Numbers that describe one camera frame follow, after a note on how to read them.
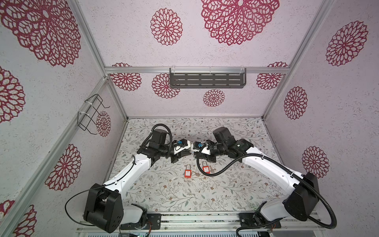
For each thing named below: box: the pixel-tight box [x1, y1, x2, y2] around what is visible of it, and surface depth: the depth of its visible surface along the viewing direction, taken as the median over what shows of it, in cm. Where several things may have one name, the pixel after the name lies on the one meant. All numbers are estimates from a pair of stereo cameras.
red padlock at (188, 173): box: [184, 163, 192, 179], surface depth 91 cm
